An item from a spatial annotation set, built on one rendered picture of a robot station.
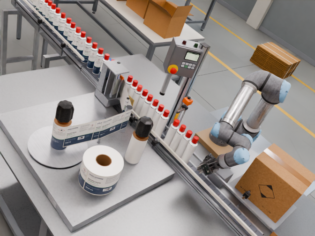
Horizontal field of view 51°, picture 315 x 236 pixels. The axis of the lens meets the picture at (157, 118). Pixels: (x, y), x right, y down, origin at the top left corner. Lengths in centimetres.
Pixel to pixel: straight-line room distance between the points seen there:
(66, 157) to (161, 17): 218
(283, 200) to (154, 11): 240
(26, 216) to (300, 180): 168
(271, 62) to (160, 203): 445
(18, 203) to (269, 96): 171
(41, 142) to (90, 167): 37
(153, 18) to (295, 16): 434
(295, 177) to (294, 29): 573
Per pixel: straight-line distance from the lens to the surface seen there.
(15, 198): 244
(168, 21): 351
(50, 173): 173
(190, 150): 191
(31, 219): 235
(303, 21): 742
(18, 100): 219
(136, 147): 176
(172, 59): 187
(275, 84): 191
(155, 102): 201
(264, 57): 596
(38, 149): 181
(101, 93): 218
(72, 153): 181
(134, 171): 183
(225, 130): 176
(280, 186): 194
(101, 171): 158
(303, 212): 231
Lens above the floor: 221
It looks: 37 degrees down
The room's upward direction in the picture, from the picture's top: 22 degrees clockwise
